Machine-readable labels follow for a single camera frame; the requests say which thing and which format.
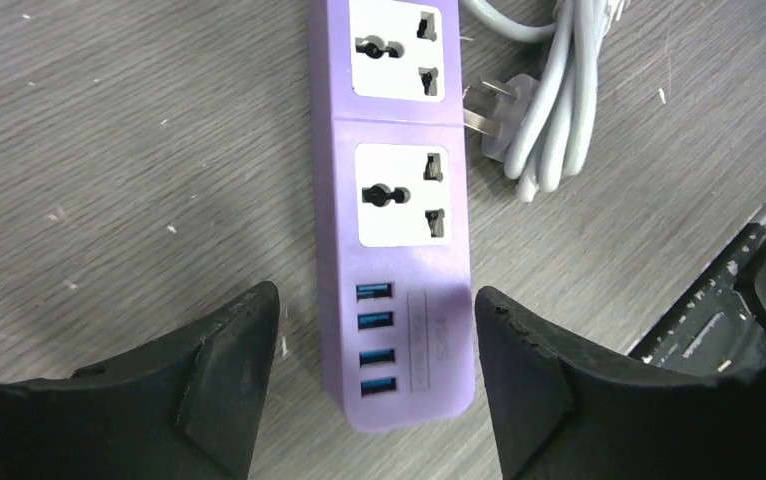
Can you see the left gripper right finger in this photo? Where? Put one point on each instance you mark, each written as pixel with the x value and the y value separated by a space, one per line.
pixel 564 407

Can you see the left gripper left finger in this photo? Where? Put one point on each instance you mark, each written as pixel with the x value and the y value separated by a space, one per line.
pixel 186 405

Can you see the purple power strip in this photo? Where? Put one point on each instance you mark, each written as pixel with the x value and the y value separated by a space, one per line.
pixel 394 290

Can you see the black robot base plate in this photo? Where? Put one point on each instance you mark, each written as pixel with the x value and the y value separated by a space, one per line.
pixel 719 323

